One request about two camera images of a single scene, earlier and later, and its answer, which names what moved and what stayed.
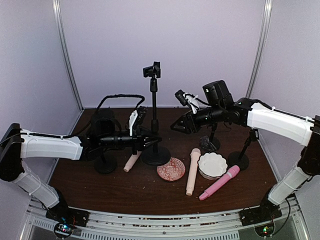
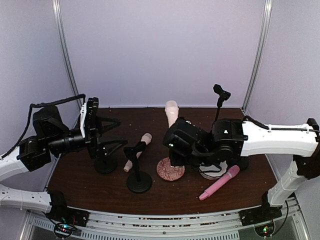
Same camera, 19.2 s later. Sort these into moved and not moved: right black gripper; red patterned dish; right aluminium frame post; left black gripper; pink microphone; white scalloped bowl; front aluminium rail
Moved: right black gripper; left black gripper
Not moved: pink microphone; red patterned dish; front aluminium rail; right aluminium frame post; white scalloped bowl
